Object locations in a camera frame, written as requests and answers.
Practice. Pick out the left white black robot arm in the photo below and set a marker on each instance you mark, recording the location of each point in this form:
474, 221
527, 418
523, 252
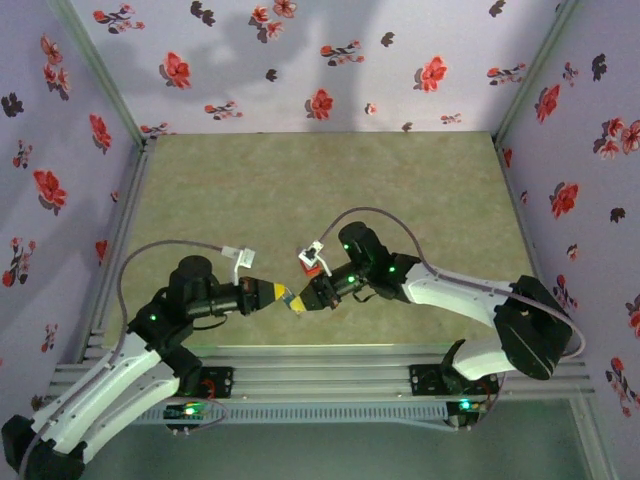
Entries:
100, 395

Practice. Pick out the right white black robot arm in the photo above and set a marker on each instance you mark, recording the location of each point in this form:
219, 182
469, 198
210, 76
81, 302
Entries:
460, 290

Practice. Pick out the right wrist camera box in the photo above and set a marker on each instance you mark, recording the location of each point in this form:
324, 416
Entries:
311, 252

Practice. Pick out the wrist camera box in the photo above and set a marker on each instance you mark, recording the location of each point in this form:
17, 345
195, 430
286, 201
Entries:
247, 258
311, 252

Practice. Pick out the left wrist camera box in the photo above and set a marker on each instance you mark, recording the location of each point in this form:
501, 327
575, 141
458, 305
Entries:
247, 258

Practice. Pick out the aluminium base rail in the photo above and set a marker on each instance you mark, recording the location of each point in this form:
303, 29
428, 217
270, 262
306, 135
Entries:
320, 380

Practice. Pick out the left black mount plate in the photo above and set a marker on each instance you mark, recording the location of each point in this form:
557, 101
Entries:
222, 382

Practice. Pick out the black mount plate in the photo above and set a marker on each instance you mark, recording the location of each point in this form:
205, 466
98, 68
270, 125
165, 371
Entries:
425, 382
222, 382

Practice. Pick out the aluminium side rail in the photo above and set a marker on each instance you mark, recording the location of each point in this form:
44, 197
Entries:
131, 200
510, 175

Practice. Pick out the right black mount plate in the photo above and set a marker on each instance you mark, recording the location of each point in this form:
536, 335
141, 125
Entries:
425, 382

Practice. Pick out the aluminium corner post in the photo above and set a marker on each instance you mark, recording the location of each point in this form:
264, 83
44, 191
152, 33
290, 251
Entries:
106, 75
531, 75

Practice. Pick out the aluminium frame leg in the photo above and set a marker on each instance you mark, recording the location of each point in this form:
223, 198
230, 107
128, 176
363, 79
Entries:
595, 450

